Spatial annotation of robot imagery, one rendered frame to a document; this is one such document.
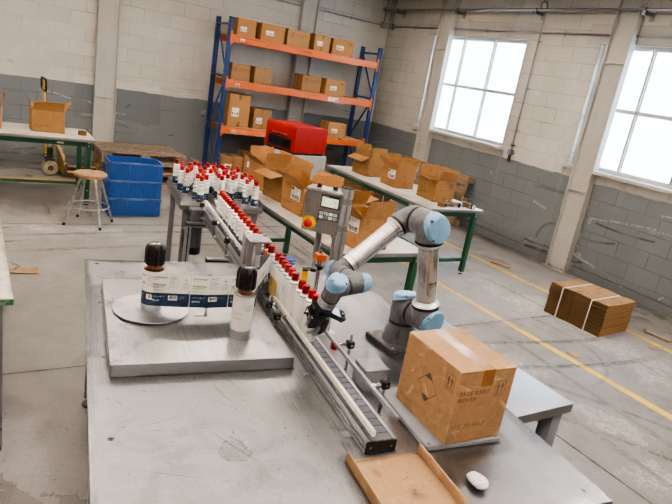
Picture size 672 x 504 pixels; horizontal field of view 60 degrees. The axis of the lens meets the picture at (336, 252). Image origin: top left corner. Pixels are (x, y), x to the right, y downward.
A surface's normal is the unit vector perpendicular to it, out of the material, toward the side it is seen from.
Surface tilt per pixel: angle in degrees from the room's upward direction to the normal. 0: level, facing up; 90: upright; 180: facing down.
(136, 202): 90
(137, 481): 0
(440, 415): 90
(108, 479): 0
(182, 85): 90
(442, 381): 90
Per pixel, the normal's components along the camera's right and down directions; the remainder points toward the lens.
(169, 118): 0.51, 0.33
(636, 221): -0.85, 0.01
